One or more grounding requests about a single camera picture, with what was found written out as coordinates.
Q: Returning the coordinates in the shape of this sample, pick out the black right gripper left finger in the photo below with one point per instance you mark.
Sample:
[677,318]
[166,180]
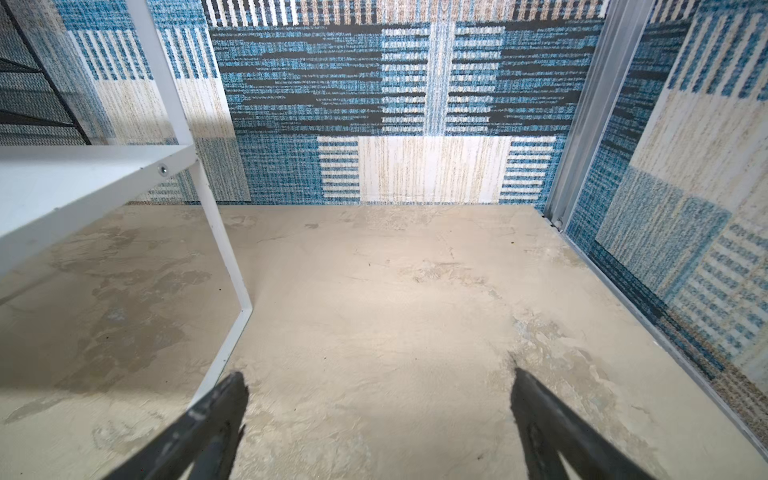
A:
[202,442]

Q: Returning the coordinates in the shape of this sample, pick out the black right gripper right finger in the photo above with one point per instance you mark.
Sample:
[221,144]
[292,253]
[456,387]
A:
[553,435]

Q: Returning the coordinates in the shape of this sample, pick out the white two-tier shelf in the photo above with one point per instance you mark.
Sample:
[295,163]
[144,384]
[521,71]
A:
[51,192]

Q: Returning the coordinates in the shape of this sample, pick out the black wire mesh shelf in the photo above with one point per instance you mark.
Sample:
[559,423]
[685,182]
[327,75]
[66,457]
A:
[33,110]

